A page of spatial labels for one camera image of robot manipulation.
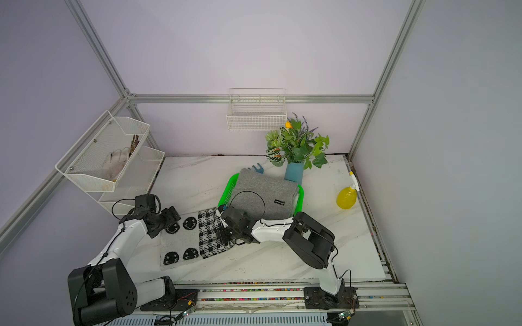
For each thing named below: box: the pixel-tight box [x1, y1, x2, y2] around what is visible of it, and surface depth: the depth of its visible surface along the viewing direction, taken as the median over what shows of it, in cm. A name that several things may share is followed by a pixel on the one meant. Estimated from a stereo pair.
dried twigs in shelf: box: [128, 134, 140, 157], surface depth 83 cm
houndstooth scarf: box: [198, 207, 236, 259], surface depth 87 cm
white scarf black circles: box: [160, 211, 201, 271], surface depth 85 cm
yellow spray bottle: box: [336, 171, 360, 210], surface depth 96 cm
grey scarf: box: [229, 168, 301, 220], surface depth 95 cm
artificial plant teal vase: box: [265, 112, 330, 185], surface depth 83 cm
